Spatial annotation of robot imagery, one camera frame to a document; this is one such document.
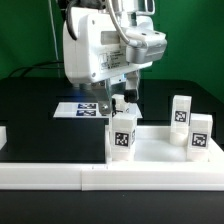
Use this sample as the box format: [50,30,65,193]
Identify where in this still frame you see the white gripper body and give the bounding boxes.
[63,13,167,84]

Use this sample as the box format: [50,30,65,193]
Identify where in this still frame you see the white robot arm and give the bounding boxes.
[62,0,167,115]

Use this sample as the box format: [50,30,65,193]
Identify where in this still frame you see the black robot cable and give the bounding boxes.
[7,59,66,78]

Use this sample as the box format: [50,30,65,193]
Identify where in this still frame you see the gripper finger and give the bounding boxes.
[124,71,140,103]
[91,80,112,115]

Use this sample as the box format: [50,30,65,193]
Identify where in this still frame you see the white marker sheet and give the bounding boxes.
[53,102,104,118]

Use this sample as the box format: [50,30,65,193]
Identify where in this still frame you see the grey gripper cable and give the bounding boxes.
[64,0,148,48]

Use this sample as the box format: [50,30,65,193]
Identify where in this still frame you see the white square table top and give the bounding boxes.
[105,126,224,163]

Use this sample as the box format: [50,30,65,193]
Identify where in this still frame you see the white hanging cable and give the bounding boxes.
[47,0,62,78]

